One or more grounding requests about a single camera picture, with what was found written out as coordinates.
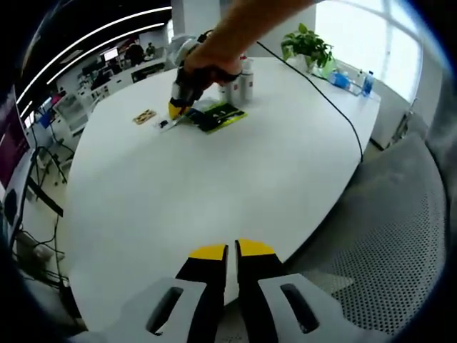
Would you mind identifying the person's right hand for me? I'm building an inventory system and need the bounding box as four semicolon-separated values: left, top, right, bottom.
176;44;244;104

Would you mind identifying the blue water bottle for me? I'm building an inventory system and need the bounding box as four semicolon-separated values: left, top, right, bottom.
361;70;376;98

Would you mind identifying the white mesh office chair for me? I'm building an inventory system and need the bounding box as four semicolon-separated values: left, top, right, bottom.
285;130;449;339

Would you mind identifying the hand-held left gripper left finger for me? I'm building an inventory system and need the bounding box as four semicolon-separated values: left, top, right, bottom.
67;244;229;343

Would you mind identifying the white storage cart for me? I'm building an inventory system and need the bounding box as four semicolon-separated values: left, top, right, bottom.
53;93;90;139

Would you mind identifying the clear plastic skincare sachet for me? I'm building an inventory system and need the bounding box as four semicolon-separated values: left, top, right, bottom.
152;114;187;134

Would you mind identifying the blue plastic pack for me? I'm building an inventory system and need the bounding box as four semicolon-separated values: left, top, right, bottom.
328;69;353;89

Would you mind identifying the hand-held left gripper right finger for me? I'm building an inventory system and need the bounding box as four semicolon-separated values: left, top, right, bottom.
234;238;390;343

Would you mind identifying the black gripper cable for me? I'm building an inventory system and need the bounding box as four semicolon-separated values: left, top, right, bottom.
256;40;364;164

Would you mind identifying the white standing desk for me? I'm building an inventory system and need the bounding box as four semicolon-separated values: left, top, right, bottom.
0;144;66;258

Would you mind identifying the green black skincare sachet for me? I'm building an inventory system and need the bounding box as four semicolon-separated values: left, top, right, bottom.
185;101;248;134

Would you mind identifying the grey textured cloth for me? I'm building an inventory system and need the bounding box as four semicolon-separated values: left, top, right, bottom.
426;49;457;187

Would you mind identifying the pink screen monitor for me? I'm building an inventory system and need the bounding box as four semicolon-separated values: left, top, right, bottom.
0;93;32;192

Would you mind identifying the potted green plant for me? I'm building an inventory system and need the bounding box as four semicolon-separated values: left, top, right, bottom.
280;22;337;75

